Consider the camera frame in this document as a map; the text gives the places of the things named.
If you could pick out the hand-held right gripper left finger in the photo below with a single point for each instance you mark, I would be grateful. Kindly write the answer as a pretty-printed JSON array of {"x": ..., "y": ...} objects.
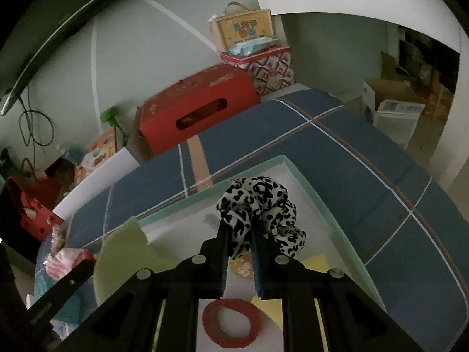
[{"x": 223, "y": 260}]

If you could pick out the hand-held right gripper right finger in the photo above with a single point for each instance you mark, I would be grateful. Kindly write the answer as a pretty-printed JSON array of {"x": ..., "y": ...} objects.
[{"x": 258, "y": 275}]

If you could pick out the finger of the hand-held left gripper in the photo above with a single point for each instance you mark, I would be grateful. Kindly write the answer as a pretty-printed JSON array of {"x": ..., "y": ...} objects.
[{"x": 62, "y": 288}]

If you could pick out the pink fuzzy sock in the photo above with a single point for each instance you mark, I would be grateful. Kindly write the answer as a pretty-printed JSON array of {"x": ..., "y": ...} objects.
[{"x": 67, "y": 262}]

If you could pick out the white box with mint rim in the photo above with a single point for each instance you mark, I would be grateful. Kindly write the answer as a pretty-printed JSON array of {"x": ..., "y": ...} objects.
[{"x": 190, "y": 227}]

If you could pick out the light green cloth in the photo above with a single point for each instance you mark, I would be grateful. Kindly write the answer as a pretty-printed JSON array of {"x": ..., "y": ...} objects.
[{"x": 124, "y": 260}]

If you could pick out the leopard print scrunchie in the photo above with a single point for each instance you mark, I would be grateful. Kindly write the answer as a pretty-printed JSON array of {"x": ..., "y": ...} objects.
[{"x": 256, "y": 198}]

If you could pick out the teal shiny pouch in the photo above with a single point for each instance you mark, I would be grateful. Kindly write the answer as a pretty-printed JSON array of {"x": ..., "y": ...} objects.
[{"x": 71, "y": 306}]

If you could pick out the red scrunchie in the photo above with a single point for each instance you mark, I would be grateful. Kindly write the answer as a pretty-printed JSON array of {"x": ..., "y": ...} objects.
[{"x": 252, "y": 322}]

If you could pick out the red box with studs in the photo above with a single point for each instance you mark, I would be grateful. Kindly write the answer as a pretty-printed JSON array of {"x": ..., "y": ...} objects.
[{"x": 36, "y": 216}]

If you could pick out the white board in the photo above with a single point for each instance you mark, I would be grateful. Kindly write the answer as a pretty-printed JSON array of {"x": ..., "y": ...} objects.
[{"x": 102, "y": 183}]

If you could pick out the cartoon printed box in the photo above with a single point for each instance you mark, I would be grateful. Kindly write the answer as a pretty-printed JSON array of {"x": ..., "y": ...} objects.
[{"x": 97, "y": 154}]

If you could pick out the blue plaid blanket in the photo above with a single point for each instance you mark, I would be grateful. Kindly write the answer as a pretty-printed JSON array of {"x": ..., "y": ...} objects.
[{"x": 348, "y": 161}]

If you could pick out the red cardboard box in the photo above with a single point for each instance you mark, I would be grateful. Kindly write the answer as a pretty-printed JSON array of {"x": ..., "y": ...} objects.
[{"x": 205, "y": 91}]

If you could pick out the red patterned box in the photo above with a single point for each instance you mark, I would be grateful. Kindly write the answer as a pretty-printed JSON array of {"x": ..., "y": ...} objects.
[{"x": 271, "y": 69}]

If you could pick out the white slatted appliance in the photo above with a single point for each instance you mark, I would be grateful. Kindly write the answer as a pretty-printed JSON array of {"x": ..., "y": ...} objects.
[{"x": 395, "y": 124}]

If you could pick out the white open cardboard box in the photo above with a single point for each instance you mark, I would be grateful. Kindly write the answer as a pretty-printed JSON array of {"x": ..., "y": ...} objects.
[{"x": 370, "y": 99}]

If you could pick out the blue wipes packet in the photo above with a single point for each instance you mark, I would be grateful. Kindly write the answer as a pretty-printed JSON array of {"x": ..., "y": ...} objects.
[{"x": 252, "y": 47}]

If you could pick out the brown cardboard box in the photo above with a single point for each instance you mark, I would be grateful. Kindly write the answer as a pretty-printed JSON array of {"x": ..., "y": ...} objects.
[{"x": 388, "y": 66}]

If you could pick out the white desk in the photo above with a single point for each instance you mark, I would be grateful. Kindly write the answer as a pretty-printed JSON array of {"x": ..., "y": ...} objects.
[{"x": 366, "y": 2}]

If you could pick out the green wall hook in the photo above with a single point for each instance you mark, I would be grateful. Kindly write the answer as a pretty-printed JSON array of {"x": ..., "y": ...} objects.
[{"x": 110, "y": 114}]

